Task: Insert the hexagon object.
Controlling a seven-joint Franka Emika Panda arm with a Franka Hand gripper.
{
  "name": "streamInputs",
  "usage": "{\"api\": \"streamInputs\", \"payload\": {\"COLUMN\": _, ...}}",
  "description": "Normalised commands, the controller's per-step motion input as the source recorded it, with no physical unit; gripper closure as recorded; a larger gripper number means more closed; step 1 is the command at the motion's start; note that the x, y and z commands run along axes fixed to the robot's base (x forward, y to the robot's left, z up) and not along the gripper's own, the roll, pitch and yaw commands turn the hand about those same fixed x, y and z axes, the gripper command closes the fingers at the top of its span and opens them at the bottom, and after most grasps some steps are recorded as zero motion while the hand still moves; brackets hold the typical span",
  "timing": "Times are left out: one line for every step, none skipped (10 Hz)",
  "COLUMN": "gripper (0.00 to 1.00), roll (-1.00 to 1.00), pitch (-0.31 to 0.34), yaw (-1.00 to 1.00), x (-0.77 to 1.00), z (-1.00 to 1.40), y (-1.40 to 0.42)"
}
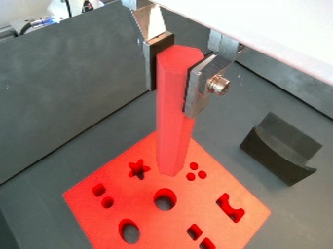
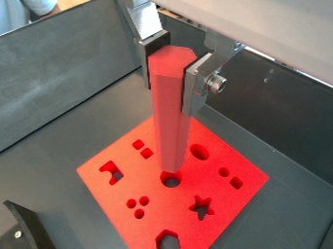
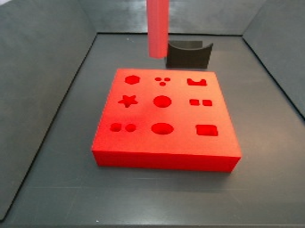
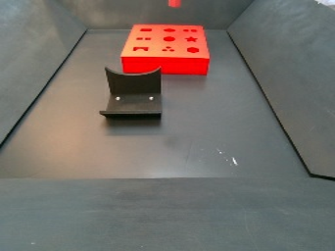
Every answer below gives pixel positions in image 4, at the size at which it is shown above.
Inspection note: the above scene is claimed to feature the red hexagon peg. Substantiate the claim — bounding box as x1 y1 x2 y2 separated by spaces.
169 0 181 8

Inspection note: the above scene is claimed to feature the red shape sorter box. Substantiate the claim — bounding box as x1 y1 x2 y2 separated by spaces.
120 24 211 75

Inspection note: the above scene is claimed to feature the black curved holder stand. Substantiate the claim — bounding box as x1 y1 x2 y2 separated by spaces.
100 68 163 118

